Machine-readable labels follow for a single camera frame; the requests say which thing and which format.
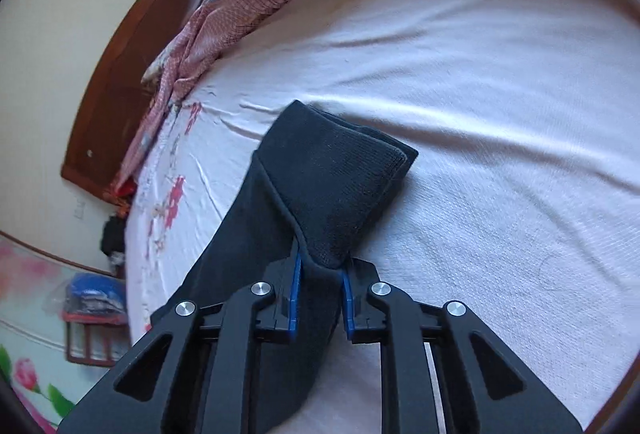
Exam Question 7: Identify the white floral bed sheet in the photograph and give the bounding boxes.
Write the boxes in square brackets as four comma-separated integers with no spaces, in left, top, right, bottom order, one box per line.
[126,0,639,425]

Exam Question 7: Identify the dark navy pants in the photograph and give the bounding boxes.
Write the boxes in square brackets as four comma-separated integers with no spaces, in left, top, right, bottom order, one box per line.
[152,100,419,433]

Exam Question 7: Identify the wooden headboard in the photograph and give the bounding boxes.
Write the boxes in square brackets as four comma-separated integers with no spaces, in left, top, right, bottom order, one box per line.
[61,0,203,204]

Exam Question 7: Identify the black clothes pile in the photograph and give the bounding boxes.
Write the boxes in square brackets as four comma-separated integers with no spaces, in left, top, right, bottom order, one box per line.
[100,214,126,266]

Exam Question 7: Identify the plastic bag with clothes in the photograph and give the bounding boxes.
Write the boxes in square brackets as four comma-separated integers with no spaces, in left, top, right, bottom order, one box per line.
[42,272,128,326]

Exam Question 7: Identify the wooden chair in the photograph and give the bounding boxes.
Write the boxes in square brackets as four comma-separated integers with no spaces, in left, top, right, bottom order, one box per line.
[62,312,131,368]

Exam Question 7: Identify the white wall socket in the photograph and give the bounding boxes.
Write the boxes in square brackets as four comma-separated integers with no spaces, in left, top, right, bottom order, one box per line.
[74,199,86,220]

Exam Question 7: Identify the floral wardrobe door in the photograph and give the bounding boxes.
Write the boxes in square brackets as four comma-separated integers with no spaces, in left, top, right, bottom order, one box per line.
[1,238,107,433]

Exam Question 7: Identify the red tasselled cloth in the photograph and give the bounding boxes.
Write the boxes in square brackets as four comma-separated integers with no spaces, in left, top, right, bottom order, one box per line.
[111,176,138,209]

